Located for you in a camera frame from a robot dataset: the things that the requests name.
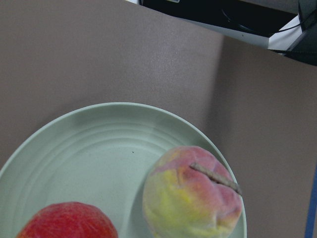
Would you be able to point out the peach with slit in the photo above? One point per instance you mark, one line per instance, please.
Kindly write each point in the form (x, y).
(180, 202)

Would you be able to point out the red pomegranate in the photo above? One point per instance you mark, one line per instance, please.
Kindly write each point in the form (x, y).
(69, 220)

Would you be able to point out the light green plate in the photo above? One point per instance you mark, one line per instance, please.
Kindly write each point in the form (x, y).
(99, 155)

